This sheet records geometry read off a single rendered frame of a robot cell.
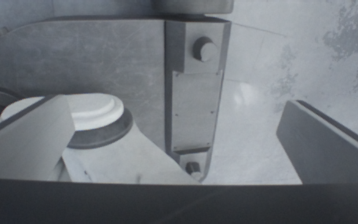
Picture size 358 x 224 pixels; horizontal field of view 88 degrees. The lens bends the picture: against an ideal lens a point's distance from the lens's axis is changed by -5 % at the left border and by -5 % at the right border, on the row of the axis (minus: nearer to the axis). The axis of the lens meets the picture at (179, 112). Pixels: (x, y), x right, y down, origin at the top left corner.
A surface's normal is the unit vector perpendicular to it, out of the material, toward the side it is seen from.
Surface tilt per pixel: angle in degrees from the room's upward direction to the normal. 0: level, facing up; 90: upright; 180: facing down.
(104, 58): 0
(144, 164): 90
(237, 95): 0
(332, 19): 0
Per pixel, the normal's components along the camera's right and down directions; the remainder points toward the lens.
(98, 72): 0.21, 0.51
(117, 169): 0.03, -0.86
